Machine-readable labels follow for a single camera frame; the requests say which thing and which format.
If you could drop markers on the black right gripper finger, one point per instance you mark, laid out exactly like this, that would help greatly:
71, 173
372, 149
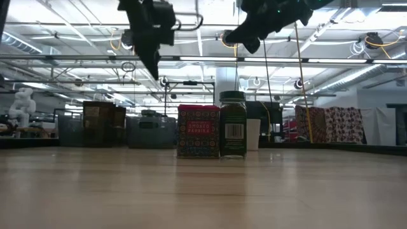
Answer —
237, 35
253, 44

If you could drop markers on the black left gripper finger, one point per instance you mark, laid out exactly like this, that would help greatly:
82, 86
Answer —
151, 60

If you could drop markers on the red smoked paprika tin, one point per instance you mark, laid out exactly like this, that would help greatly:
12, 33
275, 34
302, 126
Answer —
197, 143

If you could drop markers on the white round pillar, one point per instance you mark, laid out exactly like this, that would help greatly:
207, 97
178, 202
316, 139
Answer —
226, 82

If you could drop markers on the long ceiling light strip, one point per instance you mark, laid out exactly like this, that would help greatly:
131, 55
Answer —
318, 59

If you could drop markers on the black computer monitor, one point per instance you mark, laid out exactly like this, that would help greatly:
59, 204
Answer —
270, 114

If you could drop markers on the grey plastic storage bin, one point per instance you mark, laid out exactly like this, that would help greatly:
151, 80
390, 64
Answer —
70, 133
152, 136

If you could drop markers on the white plastic storage bin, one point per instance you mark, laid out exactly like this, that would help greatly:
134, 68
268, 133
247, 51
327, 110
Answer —
253, 136

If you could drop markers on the dark red mandala tapestry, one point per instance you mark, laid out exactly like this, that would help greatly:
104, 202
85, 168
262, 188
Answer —
313, 124

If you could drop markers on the white red floral cloth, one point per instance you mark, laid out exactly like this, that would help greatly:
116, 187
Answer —
346, 125

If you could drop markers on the plain white sheet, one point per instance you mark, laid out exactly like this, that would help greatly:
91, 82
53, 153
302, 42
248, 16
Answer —
378, 127

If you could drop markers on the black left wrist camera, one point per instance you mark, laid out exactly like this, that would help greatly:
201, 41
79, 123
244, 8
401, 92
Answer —
162, 16

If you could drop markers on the black metal gantry frame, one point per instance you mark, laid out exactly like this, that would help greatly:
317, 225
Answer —
189, 83

